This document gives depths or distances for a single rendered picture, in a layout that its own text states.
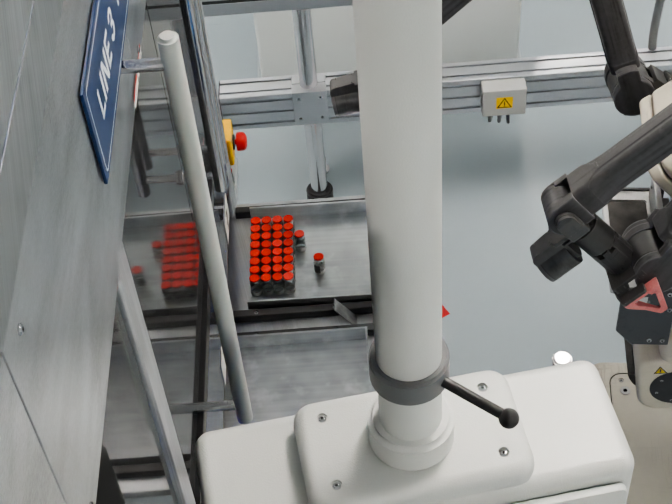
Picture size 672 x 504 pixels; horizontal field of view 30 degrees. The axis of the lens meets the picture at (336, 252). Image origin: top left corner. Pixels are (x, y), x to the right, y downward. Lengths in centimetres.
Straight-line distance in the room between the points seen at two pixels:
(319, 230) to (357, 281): 16
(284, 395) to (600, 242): 69
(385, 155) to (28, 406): 36
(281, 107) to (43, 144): 244
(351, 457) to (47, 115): 56
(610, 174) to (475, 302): 171
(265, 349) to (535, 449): 104
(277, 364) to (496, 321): 129
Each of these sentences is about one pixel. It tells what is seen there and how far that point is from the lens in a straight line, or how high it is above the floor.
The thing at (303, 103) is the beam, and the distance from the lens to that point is 348.
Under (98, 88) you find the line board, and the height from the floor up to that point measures 198.
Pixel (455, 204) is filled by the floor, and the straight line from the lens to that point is 389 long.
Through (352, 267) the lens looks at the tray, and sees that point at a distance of 255.
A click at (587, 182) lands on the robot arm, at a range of 197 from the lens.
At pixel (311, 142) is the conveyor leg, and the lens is 360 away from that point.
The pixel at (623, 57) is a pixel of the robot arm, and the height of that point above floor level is 131.
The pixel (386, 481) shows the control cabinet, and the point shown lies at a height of 158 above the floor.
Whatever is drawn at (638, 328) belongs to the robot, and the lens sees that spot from 240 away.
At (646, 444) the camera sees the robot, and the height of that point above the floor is 28.
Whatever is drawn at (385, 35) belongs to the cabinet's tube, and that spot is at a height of 218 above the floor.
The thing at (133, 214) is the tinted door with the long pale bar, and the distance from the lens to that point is 152.
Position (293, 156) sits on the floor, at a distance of 408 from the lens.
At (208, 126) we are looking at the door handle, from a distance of 185.
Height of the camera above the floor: 279
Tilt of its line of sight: 48 degrees down
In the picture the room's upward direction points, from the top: 5 degrees counter-clockwise
